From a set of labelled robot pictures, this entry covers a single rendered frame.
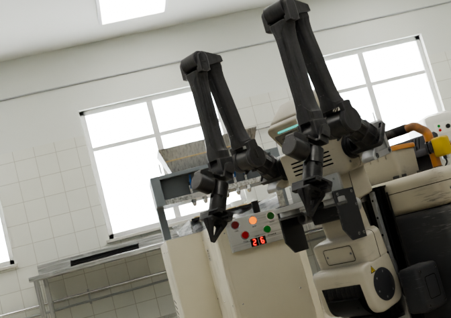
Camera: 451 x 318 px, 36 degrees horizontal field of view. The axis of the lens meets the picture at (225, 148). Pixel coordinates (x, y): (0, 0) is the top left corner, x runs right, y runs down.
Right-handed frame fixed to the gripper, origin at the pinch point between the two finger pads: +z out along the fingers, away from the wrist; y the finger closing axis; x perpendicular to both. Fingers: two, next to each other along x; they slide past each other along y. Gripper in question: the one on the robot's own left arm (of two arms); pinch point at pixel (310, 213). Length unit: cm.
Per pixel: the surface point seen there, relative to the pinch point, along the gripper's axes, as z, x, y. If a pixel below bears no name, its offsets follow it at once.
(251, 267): -14, 59, -96
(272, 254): -21, 65, -90
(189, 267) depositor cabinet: -29, 74, -166
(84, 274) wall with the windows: -89, 158, -466
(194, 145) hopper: -92, 61, -157
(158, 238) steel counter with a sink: -129, 204, -420
